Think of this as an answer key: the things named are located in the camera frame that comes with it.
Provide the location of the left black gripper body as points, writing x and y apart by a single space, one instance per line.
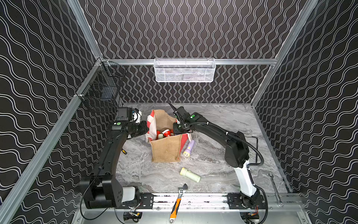
142 128

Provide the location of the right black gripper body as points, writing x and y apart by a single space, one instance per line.
179 128

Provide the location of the red jute Christmas tote bag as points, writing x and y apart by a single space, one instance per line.
170 147

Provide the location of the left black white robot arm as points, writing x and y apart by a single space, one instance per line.
101 189

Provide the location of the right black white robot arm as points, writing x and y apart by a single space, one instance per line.
239 154

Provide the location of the purple flashlight far left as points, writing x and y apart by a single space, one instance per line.
188 151

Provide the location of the silver combination wrench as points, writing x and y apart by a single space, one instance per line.
275 189

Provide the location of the black wire mesh basket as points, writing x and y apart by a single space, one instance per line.
102 95

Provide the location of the white wire mesh basket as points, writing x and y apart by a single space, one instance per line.
184 70

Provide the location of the orange handled adjustable wrench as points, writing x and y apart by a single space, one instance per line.
175 208

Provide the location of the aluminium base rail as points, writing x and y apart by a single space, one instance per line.
217 202

